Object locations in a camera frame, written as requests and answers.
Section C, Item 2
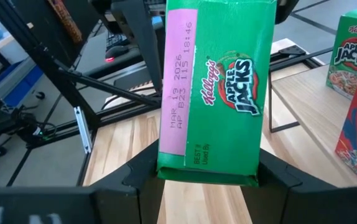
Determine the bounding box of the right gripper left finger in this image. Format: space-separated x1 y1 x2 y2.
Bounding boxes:
90 139 167 224

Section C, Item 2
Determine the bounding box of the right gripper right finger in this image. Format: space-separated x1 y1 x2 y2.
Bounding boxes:
240 149 357 224

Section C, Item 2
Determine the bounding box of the green Apple Jacks cereal box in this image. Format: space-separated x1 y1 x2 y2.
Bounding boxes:
156 0 278 187
326 4 357 101

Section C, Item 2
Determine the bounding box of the wooden shelf with black legs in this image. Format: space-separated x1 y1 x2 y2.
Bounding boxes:
267 63 357 189

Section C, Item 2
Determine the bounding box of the black computer mouse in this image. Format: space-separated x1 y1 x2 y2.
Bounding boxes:
104 45 130 63

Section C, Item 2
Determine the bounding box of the blue storage bin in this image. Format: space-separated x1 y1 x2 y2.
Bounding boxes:
0 29 45 125

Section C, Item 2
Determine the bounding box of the black keyboard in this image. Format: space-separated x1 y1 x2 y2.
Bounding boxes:
105 29 130 48

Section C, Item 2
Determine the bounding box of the black hazard-striped panel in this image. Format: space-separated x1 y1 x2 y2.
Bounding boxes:
12 0 104 68

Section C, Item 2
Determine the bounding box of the silver aluminium bracket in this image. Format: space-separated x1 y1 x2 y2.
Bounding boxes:
73 106 93 155

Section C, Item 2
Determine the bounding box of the black aluminium table frame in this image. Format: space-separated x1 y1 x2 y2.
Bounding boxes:
0 0 335 187

